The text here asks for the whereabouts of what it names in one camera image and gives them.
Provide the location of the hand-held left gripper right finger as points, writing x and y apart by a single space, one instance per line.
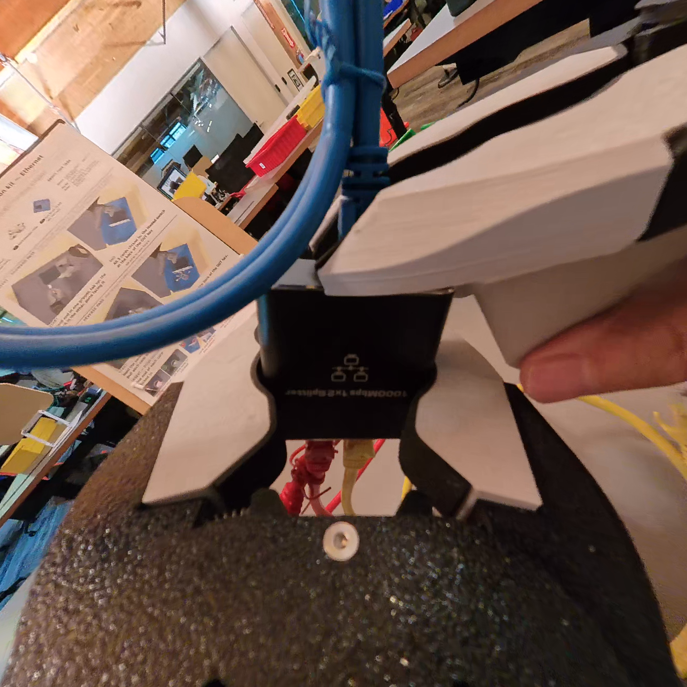
472 445

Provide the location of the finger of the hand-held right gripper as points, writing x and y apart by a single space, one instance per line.
483 214
563 102

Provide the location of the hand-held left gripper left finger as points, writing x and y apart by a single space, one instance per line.
214 429

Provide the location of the black ethernet splitter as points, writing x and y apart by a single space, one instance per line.
349 333

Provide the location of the person's right hand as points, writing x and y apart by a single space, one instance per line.
617 349

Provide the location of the grey desk with wooden edge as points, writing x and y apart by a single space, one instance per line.
456 32
257 198

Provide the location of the small yellow bin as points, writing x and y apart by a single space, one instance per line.
27 451

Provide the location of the yellow plastic bin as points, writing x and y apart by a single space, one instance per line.
314 110

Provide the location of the red plastic bin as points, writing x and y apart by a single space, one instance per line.
279 142

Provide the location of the printed instruction sheet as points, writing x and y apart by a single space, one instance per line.
80 214

